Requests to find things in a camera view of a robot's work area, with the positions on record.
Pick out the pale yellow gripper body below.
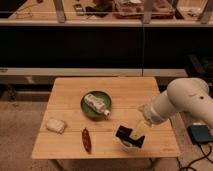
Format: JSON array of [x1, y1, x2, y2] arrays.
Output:
[[130, 121, 151, 140]]

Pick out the white labelled plastic bottle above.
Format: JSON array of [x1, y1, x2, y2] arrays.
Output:
[[84, 94, 111, 116]]

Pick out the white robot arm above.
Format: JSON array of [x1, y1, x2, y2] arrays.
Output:
[[130, 78, 213, 140]]

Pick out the black flat card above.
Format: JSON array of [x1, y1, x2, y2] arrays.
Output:
[[115, 125, 145, 148]]

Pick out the white cup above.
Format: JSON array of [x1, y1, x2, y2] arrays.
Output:
[[120, 139, 139, 153]]

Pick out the red chili pepper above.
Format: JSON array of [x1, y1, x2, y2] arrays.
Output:
[[82, 128, 91, 153]]

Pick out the green round bowl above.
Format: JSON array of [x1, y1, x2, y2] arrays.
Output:
[[80, 91, 112, 120]]

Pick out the dark blue box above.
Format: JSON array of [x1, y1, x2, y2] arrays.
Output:
[[187, 125, 213, 144]]

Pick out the wooden table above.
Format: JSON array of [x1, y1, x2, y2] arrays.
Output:
[[32, 77, 180, 160]]

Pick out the red basket on shelf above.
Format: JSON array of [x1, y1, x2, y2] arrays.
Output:
[[113, 0, 174, 19]]

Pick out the black cloth on shelf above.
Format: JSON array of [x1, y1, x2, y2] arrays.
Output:
[[85, 4, 112, 17]]

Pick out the black cable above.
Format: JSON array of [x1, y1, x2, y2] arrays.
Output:
[[175, 142, 213, 171]]

